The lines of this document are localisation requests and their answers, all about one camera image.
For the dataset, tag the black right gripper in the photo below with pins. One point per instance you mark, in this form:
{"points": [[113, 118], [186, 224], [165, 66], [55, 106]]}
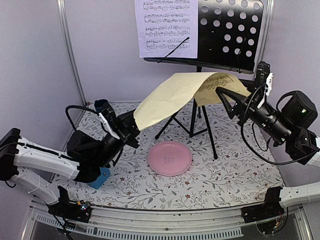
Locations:
{"points": [[249, 105]]}

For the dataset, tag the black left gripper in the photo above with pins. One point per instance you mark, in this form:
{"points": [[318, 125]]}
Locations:
{"points": [[130, 128]]}

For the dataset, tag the yellow sheet music page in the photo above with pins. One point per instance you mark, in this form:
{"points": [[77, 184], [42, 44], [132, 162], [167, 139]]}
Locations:
{"points": [[179, 89]]}

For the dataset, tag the blue metronome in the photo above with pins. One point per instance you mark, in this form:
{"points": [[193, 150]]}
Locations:
{"points": [[101, 179]]}

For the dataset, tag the black music stand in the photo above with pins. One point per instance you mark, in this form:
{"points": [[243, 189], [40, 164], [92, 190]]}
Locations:
{"points": [[230, 36]]}

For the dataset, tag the purple sheet music page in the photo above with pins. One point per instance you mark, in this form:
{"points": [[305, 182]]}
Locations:
{"points": [[167, 28]]}

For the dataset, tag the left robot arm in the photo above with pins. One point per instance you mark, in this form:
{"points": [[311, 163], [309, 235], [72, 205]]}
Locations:
{"points": [[86, 159]]}

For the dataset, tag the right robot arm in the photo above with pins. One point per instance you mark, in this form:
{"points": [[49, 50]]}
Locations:
{"points": [[288, 126]]}

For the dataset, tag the dark blue cup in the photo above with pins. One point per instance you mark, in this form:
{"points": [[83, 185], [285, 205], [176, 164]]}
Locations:
{"points": [[99, 104]]}

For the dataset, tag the pink plate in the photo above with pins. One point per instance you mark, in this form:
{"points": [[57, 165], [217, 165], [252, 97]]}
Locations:
{"points": [[169, 158]]}

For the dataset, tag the floral table mat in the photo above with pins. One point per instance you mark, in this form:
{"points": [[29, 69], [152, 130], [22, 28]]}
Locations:
{"points": [[230, 167]]}

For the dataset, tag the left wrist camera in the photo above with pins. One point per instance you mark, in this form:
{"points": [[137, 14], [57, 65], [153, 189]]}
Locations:
{"points": [[109, 120]]}

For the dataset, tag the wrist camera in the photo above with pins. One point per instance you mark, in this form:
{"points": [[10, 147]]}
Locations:
{"points": [[109, 120], [264, 76]]}

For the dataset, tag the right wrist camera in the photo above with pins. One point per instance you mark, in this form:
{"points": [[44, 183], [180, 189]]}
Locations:
{"points": [[264, 76]]}

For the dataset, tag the right aluminium frame post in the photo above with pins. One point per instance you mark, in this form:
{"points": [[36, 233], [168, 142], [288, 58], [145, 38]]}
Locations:
{"points": [[266, 22]]}

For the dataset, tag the aluminium frame post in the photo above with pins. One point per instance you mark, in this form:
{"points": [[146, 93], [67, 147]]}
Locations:
{"points": [[266, 22], [62, 13]]}

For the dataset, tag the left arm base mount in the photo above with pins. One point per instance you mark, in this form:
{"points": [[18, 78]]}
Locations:
{"points": [[78, 211]]}

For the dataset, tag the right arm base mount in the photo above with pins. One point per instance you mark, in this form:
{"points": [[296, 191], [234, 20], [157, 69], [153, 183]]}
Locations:
{"points": [[269, 208]]}

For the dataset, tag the aluminium front rail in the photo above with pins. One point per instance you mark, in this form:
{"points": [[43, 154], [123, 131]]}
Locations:
{"points": [[112, 223]]}

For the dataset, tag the left aluminium frame post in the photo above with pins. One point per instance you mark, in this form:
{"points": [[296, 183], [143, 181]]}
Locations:
{"points": [[62, 13]]}

